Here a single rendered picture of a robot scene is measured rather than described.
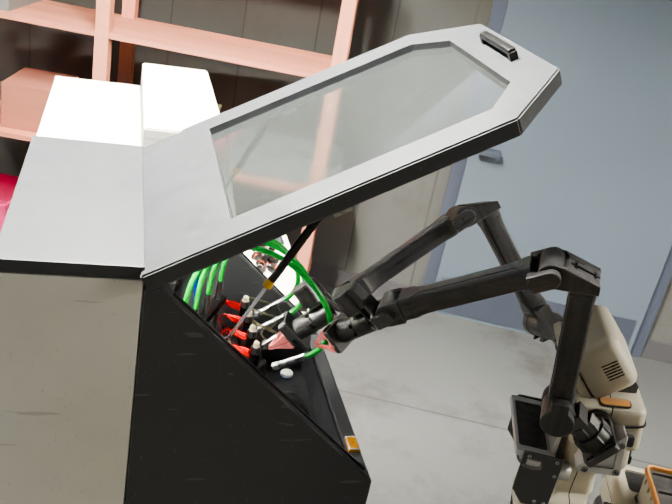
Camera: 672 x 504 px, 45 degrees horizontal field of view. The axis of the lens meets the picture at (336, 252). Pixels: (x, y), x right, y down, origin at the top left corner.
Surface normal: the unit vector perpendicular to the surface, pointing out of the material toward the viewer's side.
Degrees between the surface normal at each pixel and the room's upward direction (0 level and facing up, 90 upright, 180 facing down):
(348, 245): 90
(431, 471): 0
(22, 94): 90
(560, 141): 90
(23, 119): 90
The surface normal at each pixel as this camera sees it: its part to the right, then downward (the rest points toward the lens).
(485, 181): -0.15, 0.40
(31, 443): 0.22, 0.45
